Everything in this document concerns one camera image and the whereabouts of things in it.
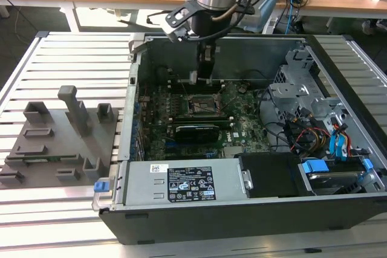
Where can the silver chipset heat sink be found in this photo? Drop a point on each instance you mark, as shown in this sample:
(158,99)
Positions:
(232,151)

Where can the hard disk in blue carrier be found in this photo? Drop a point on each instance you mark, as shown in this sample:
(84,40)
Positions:
(332,179)

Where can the metal drive cage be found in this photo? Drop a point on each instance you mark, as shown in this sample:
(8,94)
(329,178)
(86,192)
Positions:
(287,92)

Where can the blue rear port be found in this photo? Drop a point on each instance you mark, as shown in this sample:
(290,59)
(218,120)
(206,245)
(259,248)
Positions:
(137,108)

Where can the silver power supply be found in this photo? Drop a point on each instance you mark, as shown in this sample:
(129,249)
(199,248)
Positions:
(142,179)

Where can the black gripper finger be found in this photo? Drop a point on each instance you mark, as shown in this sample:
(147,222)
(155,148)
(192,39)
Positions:
(205,69)

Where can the grey parts rack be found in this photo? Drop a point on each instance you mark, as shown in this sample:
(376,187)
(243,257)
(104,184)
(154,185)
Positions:
(60,146)

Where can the black plastic shroud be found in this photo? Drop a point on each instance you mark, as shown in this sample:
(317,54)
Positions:
(269,176)

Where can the green RAM stick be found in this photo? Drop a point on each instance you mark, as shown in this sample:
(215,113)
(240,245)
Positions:
(53,158)

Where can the green motherboard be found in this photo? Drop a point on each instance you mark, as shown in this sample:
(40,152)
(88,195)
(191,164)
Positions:
(251,113)

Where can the black RAM slot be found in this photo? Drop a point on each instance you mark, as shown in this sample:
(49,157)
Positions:
(205,123)
(202,89)
(205,117)
(173,82)

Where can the CPU socket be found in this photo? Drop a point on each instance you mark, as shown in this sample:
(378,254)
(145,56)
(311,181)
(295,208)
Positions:
(201,105)

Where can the black graphics card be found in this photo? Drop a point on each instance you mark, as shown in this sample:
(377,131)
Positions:
(196,134)

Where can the black PC case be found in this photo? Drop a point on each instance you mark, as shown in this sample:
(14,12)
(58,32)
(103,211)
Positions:
(211,224)

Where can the round coin cell battery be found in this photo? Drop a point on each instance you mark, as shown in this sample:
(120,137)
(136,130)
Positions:
(242,90)

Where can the blue case latch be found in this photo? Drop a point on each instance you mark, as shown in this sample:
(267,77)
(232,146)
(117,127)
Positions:
(101,187)

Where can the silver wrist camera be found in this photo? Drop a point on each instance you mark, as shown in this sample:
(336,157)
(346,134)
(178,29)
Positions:
(176,35)

